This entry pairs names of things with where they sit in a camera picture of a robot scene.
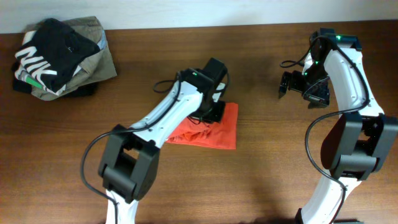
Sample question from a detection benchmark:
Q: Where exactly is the khaki folded garment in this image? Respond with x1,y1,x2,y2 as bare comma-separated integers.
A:
24,16,118,101

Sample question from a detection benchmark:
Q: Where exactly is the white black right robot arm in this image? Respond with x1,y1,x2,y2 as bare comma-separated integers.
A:
279,28,397,224

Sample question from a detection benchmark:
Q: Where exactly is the red orange t-shirt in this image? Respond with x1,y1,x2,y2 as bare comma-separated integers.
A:
166,103,239,150

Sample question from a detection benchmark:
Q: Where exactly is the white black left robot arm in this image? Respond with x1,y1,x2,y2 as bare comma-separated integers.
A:
98,68,229,223

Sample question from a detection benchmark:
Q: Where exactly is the black white striped garment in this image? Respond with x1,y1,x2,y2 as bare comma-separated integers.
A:
14,18,100,95

